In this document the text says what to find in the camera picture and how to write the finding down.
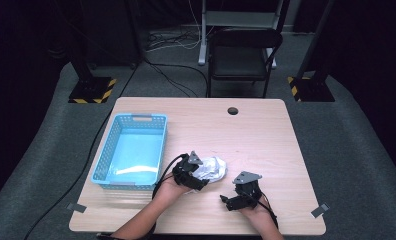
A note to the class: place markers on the person's left hand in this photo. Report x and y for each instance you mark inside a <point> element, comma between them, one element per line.
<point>169,193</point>

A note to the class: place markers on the black folding chair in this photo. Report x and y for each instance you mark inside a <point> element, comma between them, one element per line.
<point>239,61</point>

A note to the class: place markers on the black stand with striped base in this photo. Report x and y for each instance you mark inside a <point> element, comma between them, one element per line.
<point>91,90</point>
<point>314,88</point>

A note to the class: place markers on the white metal stand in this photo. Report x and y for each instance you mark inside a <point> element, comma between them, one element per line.
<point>202,50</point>

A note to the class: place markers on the white cloth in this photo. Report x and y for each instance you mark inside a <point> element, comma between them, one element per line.
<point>212,170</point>

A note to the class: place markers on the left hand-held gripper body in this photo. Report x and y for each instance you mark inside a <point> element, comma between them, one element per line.
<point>184,171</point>

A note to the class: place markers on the person's right hand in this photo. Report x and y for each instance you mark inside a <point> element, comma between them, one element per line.
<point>261,215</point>

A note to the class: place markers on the dark cabinet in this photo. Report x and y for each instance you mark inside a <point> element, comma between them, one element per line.
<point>112,33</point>

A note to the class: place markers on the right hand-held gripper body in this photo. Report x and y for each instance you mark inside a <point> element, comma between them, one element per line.
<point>249,190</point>

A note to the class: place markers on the grey tape piece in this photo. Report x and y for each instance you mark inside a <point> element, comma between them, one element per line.
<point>76,207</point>
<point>320,210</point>

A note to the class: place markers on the blue plastic basket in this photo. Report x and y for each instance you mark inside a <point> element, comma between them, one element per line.
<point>119,136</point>

